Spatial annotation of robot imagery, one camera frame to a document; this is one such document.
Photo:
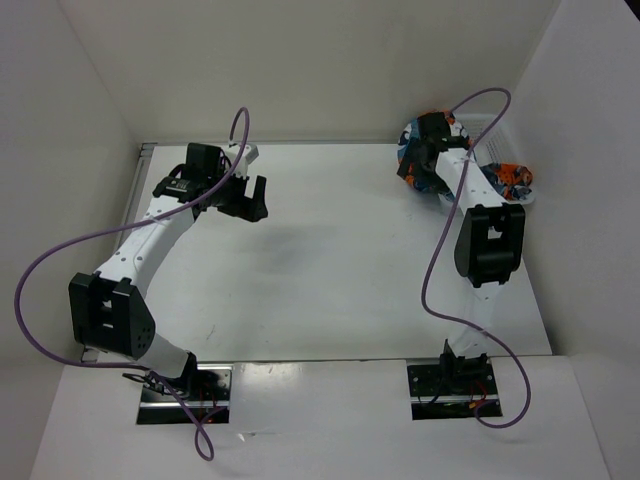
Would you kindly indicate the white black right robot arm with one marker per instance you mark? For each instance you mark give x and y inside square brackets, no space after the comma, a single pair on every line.
[487,251]

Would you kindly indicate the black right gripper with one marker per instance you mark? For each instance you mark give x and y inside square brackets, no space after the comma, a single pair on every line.
[415,151]

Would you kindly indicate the colourful patterned shorts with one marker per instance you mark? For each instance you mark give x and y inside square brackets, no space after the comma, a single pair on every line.
[511,181]

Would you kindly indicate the white plastic basket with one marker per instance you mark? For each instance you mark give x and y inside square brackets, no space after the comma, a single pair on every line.
[495,135]

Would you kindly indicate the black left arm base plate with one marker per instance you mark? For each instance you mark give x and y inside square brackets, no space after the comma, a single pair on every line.
[209,402]

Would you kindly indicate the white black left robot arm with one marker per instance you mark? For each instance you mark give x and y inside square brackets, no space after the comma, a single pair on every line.
[108,307]

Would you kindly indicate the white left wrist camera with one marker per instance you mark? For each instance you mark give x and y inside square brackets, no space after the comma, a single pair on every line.
[242,158]

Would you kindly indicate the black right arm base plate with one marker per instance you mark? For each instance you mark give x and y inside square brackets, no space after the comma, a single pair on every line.
[453,388]

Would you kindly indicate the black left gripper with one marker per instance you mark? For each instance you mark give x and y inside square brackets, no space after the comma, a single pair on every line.
[251,209]

